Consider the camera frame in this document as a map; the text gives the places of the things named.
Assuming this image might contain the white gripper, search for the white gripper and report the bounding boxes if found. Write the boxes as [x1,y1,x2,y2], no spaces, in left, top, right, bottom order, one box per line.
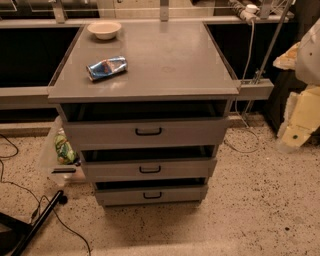
[273,42,320,153]

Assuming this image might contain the grey drawer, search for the grey drawer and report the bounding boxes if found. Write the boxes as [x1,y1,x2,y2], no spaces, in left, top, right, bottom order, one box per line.
[82,157,217,182]
[95,185,208,206]
[63,118,228,150]

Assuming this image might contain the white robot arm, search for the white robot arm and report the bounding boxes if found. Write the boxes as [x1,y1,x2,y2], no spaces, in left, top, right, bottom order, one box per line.
[273,19,320,153]

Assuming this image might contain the grey drawer cabinet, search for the grey drawer cabinet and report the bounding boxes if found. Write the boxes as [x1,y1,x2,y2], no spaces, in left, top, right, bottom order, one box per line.
[49,21,238,192]

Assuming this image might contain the grey bottom drawer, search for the grey bottom drawer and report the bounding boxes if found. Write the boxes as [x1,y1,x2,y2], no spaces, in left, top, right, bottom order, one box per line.
[95,185,208,206]

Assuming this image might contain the grey top drawer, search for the grey top drawer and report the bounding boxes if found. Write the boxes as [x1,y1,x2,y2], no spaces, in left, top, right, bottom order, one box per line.
[63,118,228,150]

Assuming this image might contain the white bowl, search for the white bowl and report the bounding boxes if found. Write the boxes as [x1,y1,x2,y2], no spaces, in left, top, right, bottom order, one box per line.
[87,21,121,40]

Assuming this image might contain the green snack bag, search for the green snack bag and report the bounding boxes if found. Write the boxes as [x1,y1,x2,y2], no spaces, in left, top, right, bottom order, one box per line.
[54,129,77,165]

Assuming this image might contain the clear plastic bin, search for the clear plastic bin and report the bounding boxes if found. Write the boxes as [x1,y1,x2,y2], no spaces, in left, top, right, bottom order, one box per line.
[38,117,85,186]

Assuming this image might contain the black chair base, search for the black chair base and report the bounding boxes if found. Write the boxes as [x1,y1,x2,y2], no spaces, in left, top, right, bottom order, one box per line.
[0,190,65,256]

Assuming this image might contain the grey metal frame rail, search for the grey metal frame rail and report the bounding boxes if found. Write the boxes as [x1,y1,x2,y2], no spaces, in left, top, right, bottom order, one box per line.
[0,79,274,110]

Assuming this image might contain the white hanging cable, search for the white hanging cable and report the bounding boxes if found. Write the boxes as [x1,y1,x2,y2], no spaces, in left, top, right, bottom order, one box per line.
[223,19,261,155]

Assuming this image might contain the black floor cable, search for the black floor cable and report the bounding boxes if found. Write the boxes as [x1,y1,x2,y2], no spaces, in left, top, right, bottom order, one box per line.
[0,133,92,256]

